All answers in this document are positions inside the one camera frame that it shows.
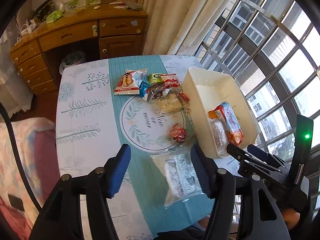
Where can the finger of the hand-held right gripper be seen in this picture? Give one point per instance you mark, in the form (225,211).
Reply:
(241,155)
(258,152)

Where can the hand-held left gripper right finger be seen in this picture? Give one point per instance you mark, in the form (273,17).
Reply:
(200,172)

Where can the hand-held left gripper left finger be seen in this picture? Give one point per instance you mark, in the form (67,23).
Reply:
(120,170)

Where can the clear packet with label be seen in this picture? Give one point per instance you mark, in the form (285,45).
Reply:
(178,175)

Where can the clear white bun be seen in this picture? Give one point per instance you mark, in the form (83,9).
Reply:
(218,135)

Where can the orange blue biscuit packet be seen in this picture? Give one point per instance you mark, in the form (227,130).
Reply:
(232,122)

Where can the white plastic tray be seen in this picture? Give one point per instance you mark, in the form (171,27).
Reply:
(207,90)

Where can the red orange snack packet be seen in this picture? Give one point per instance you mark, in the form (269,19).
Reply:
(185,97)

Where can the blue silver snack packet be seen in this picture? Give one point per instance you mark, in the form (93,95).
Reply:
(143,90)

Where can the red cookie packet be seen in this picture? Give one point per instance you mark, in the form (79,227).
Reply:
(171,82)

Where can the clear bag of pale snacks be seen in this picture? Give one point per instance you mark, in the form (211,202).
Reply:
(170,102)

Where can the person's right hand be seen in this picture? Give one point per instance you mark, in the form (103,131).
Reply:
(290,216)

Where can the small red candy packet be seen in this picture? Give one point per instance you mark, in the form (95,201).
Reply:
(178,133)

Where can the printed tablecloth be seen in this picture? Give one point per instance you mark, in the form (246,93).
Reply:
(85,120)

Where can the brown silver snack packet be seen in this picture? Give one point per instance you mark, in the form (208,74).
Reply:
(157,91)

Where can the red white cake packet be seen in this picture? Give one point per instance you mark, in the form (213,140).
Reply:
(126,82)

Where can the metal window grille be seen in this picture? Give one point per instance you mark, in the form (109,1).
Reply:
(262,62)

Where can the green snack packet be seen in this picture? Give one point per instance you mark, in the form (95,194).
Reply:
(155,78)

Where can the pink white bed blanket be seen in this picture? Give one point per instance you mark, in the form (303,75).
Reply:
(20,155)

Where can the small black device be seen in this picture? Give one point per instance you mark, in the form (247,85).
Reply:
(16,201)

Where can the bin with plastic bag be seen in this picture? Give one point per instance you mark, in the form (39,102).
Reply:
(72,60)

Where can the white lace cloth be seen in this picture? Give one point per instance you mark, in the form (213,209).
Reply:
(12,92)

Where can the wooden desk with drawers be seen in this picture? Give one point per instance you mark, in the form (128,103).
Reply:
(62,36)

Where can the cream curtain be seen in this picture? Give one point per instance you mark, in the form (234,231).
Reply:
(175,17)

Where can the grey cap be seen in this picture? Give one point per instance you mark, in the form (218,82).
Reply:
(133,5)

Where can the green tissue pack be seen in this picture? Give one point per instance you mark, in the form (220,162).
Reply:
(55,16)

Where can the black floral bag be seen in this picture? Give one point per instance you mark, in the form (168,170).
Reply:
(42,12)

